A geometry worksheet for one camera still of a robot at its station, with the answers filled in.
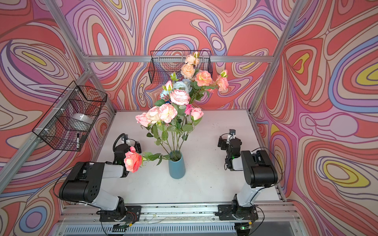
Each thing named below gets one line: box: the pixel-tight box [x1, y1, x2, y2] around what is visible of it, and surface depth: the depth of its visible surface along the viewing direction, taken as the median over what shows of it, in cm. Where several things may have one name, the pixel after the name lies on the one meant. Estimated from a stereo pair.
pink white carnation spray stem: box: [169, 88, 191, 157], surface depth 52 cm
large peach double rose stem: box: [189, 69, 229, 104], surface depth 67 cm
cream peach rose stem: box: [180, 51, 200, 83], surface depth 72 cm
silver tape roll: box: [66, 113, 95, 132], surface depth 74 cm
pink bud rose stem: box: [135, 112, 169, 156], surface depth 60 cm
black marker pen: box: [76, 133, 80, 151], surface depth 73 cm
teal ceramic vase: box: [168, 149, 186, 179], surface depth 74 cm
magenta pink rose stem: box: [179, 104, 205, 148], surface depth 64 cm
